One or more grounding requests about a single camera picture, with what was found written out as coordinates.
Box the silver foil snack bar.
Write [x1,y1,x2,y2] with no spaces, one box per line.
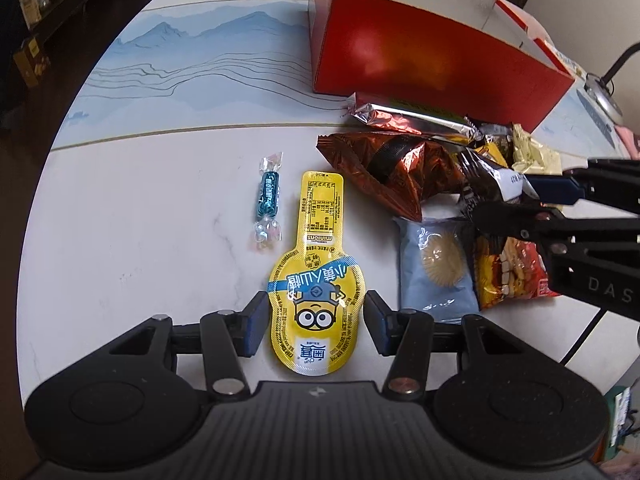
[345,92,483,148]

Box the light blue biscuit packet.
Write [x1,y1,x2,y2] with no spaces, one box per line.
[392,216,481,323]

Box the white printed wrapper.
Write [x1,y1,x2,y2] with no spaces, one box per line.
[542,40,586,78]

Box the yellow cartoon jelly packet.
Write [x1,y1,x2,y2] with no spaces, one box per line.
[268,170,362,376]

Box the brown cardboard box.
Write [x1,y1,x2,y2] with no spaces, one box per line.
[12,35,51,88]

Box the gold foil packet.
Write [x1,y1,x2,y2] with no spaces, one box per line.
[510,124,563,176]

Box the blue wrapped candy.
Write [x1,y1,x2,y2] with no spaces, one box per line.
[250,151,284,253]

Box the pink cloth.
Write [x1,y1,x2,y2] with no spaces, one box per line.
[615,125,640,161]

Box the dark brown snack packet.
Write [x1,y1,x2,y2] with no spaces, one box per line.
[457,147,538,221]

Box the silver base desk lamp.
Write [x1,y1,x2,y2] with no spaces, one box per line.
[582,42,640,126]

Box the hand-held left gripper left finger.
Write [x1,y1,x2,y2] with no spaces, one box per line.
[70,291,271,403]

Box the red cardboard box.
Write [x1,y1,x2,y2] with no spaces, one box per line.
[307,0,576,133]

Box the red yellow snack packet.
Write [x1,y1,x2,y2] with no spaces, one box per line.
[472,235,563,311]

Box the black cable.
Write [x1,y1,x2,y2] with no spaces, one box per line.
[560,305,608,366]

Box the green white box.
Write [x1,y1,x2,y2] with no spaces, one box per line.
[602,385,633,463]

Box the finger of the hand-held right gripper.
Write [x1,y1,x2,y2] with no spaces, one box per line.
[472,202,640,256]
[527,158,640,206]

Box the dark wooden media console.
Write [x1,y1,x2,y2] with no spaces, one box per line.
[0,0,151,66]

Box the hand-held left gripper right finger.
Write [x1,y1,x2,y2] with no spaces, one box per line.
[364,290,566,403]

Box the copper foil snack bag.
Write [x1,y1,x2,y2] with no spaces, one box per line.
[316,131,468,223]

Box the beige paper bag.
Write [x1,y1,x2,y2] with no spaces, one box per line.
[19,0,43,26]

